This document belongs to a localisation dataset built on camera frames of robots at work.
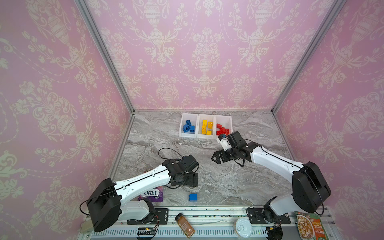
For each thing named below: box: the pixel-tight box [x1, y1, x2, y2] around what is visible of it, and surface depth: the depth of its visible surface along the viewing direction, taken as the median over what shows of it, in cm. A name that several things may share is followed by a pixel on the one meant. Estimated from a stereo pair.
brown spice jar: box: [174, 212, 196, 239], surface depth 70 cm
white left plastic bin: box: [179, 113, 199, 138], surface depth 108 cm
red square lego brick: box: [216, 128, 226, 136], surface depth 108 cm
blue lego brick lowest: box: [189, 193, 198, 202], surface depth 82 cm
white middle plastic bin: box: [197, 114, 215, 139], surface depth 109 cm
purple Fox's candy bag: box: [137, 186, 164, 202], surface depth 81 cm
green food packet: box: [294, 211, 329, 240], surface depth 72 cm
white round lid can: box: [233, 218, 253, 239], surface depth 68 cm
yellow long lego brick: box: [201, 126, 207, 135], surface depth 111 cm
